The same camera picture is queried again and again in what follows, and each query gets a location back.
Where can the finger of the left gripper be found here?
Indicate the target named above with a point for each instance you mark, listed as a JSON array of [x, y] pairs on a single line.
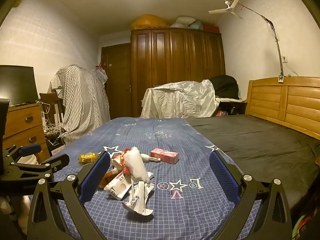
[[53, 163], [16, 152]]

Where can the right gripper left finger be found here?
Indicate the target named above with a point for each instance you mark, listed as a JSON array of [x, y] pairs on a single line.
[[46, 220]]

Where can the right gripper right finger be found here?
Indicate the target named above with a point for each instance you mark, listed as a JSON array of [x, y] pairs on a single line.
[[273, 220]]

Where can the white medicine box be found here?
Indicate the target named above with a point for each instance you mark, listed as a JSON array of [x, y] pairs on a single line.
[[119, 185]]

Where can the printed paper leaflet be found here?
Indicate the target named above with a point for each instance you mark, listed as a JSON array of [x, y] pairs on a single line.
[[138, 198]]

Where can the white foam roll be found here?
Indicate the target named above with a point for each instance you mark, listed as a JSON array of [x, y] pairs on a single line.
[[134, 162]]

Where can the pink red carton box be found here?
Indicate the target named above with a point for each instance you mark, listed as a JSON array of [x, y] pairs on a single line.
[[165, 156]]

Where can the white plastic bucket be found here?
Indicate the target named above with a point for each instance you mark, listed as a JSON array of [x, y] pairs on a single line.
[[31, 159]]

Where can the wooden chest of drawers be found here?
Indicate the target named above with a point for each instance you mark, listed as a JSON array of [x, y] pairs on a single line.
[[24, 127]]

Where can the wooden chair back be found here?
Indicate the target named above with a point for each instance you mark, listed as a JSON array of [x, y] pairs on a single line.
[[52, 108]]

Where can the black flat television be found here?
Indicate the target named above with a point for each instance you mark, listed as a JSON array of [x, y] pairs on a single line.
[[18, 85]]

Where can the dark grey bed cover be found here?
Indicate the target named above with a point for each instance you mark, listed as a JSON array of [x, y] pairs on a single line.
[[266, 150]]

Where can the blue star-pattern bedsheet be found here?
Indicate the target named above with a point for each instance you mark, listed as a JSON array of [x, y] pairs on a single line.
[[187, 200]]

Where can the striped cloth cover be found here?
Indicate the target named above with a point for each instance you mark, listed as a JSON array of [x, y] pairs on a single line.
[[84, 100]]

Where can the wooden bed headboard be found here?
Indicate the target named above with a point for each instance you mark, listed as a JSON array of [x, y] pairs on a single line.
[[293, 103]]

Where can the dark wooden door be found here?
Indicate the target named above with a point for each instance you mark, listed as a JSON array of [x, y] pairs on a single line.
[[116, 61]]

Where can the silver satin cloth cover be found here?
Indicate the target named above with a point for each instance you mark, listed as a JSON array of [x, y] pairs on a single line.
[[180, 100]]

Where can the black clothes pile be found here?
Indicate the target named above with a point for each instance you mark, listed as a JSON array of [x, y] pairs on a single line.
[[225, 86]]

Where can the dark wooden wardrobe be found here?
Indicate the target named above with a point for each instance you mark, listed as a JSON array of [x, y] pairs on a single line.
[[160, 56]]

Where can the orange bundle on wardrobe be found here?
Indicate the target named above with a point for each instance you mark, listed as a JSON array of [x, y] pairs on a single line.
[[148, 22]]

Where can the white pillows on wardrobe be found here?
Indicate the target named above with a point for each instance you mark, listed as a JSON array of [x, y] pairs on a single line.
[[187, 23]]

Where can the white ceiling fan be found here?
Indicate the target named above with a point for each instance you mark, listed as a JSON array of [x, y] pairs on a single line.
[[229, 10]]

